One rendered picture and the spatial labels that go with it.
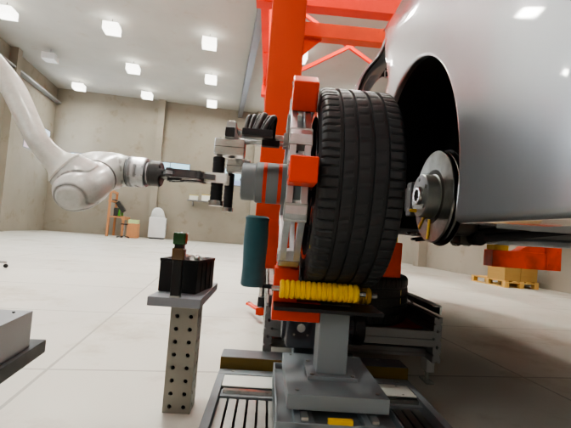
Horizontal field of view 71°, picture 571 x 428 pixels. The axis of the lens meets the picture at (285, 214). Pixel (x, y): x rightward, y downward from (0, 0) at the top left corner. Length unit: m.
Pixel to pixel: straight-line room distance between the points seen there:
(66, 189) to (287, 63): 1.21
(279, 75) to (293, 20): 0.27
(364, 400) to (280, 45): 1.50
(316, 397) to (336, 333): 0.22
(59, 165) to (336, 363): 1.00
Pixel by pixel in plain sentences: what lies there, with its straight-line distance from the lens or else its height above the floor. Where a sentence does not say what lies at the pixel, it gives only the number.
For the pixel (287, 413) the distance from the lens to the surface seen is 1.33.
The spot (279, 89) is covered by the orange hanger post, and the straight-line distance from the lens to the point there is 1.91.
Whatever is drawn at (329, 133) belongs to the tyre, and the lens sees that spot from 1.09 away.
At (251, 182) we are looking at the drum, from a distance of 1.31.
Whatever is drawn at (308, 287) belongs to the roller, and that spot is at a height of 0.52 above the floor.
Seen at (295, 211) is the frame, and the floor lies 0.74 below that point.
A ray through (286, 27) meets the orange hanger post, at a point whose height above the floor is 1.63.
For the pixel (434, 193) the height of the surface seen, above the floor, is 0.85.
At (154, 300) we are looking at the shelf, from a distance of 1.36.
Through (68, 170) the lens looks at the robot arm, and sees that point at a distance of 1.11.
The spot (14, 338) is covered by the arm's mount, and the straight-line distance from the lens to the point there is 1.32.
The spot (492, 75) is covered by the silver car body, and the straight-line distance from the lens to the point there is 1.01.
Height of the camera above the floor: 0.68
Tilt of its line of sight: 3 degrees up
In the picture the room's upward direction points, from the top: 4 degrees clockwise
